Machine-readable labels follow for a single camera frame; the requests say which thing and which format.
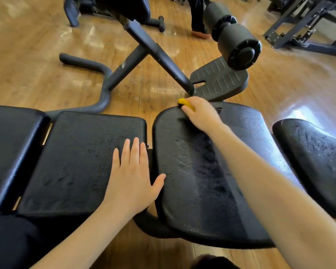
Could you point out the person's left hand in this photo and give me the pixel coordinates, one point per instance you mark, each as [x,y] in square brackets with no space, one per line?
[130,187]

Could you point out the person's right hand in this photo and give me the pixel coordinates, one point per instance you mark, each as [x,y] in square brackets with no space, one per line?
[203,116]

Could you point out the person's left middle finger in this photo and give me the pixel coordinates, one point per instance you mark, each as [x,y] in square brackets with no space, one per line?
[135,151]

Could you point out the person's right fingers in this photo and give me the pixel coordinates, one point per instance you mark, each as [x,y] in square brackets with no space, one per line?
[191,105]

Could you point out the person's left little finger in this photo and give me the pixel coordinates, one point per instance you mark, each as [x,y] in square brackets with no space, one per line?
[116,159]

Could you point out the person's left thumb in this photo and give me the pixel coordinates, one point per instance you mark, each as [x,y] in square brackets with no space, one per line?
[158,183]

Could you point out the yellow cleaning cloth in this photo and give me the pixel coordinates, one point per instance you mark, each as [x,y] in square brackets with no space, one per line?
[183,102]

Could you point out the person's left forearm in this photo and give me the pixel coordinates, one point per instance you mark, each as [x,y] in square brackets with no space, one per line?
[86,238]

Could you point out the person's right forearm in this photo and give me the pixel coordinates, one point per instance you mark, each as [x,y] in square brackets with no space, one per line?
[268,193]

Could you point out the black ribbed foot plate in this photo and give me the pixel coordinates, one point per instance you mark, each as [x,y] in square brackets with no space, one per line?
[218,79]

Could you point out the rounded black seat pad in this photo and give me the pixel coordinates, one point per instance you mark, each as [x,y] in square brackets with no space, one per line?
[201,179]

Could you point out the square black bench pad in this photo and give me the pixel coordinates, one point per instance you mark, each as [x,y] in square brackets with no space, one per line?
[72,159]

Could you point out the black foam roller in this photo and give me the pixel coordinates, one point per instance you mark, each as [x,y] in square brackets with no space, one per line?
[238,46]
[217,16]

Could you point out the long black bench pad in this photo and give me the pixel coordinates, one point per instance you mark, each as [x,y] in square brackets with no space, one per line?
[11,148]

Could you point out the black machine hip pad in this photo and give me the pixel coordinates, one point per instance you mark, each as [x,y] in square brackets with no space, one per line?
[126,6]

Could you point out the person's black trousers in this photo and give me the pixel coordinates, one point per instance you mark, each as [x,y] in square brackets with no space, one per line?
[11,243]

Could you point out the black curved side pad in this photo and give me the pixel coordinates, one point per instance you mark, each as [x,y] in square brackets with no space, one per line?
[319,162]

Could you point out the dark grey gym machine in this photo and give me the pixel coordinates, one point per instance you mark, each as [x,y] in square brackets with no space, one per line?
[308,22]

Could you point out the black back extension frame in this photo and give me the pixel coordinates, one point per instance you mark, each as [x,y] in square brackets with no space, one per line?
[145,44]

